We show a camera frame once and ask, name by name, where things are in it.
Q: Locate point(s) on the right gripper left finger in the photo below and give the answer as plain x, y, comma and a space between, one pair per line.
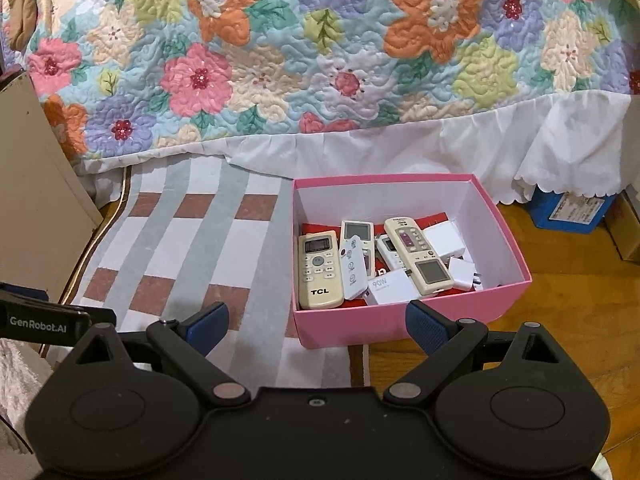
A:
207, 328

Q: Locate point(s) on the white bed skirt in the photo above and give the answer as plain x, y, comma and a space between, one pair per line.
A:
585, 143

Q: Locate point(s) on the floral quilted bedspread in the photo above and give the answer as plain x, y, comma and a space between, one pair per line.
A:
120, 78

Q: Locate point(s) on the blue box under bed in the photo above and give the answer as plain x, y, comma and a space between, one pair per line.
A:
567, 212

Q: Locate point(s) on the pink cardboard box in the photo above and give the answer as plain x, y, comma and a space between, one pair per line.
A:
490, 245

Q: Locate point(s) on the white power adapter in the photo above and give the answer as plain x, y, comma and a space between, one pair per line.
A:
464, 275

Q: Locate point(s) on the small white timer remote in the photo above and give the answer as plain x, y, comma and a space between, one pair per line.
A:
388, 253

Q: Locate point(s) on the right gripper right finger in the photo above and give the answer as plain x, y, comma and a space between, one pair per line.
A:
427, 328

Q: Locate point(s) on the white 90W charger block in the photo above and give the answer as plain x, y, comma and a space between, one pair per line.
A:
394, 287

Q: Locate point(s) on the cream remote with purple panel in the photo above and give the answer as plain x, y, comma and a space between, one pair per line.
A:
423, 265

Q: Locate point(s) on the white remote with red button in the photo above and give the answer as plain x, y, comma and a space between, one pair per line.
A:
354, 273

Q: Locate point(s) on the white square charger block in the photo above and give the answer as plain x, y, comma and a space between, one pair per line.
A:
446, 240

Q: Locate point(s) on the striped checkered rug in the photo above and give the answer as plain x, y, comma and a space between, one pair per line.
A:
184, 232

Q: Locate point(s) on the beige cabinet side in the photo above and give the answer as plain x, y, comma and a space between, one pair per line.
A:
47, 217

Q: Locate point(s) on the cream TCL remote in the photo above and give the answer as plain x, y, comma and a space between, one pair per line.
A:
319, 278

